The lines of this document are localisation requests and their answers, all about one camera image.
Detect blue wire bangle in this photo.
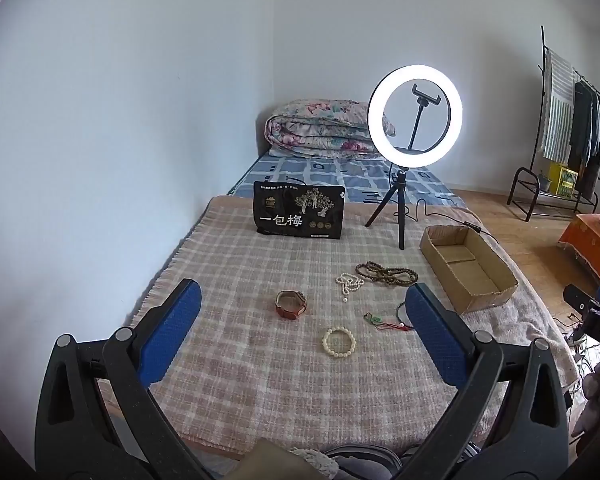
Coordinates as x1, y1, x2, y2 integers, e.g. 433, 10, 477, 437
396, 301, 412, 330

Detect green jade pendant red cord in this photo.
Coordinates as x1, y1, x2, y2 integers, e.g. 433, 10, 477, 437
363, 311, 415, 333

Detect brown wooden bead necklace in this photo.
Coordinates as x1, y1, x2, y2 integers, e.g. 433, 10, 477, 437
354, 260, 420, 288

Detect cream bead bracelet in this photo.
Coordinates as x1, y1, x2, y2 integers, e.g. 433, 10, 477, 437
322, 326, 358, 360

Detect red strap wristwatch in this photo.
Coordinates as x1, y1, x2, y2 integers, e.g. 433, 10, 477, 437
274, 290, 308, 320

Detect orange storage box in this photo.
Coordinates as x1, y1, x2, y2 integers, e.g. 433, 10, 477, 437
558, 214, 600, 280

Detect black clothes rack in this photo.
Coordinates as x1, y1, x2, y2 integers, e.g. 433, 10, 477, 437
506, 38, 600, 222

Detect brown cardboard box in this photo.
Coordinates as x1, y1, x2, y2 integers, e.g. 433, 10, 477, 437
420, 226, 518, 314

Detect yellow green box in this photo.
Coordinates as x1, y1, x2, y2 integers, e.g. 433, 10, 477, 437
548, 162, 579, 198

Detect dark hanging clothes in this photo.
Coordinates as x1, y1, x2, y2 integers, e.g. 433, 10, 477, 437
568, 81, 600, 200

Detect striped hanging towel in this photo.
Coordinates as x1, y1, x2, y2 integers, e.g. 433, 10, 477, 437
541, 48, 576, 165

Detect black tripod stand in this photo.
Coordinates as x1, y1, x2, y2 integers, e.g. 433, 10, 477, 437
365, 169, 406, 250

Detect blue patterned bed sheet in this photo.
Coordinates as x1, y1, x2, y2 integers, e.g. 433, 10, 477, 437
230, 153, 465, 208

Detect black plum snack bag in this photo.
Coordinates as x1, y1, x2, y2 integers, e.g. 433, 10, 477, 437
252, 181, 346, 240

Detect black phone holder clamp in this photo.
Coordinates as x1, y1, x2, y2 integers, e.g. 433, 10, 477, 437
407, 82, 441, 151

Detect folded floral quilt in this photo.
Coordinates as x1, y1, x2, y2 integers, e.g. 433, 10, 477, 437
263, 99, 381, 159

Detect black power cable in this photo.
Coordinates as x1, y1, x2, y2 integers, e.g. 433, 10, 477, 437
409, 196, 496, 241

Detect white ring light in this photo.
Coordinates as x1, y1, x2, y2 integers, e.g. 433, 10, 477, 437
367, 64, 464, 166

